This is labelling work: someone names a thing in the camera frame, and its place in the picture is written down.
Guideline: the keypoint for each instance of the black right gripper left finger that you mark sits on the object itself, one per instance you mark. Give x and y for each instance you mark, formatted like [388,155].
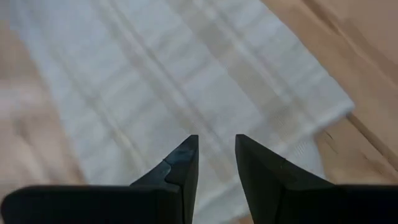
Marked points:
[93,205]

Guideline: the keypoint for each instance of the white towel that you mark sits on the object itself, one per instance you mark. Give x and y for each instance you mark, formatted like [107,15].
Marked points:
[155,77]

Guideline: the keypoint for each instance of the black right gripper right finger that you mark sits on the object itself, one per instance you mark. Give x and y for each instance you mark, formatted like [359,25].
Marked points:
[311,205]

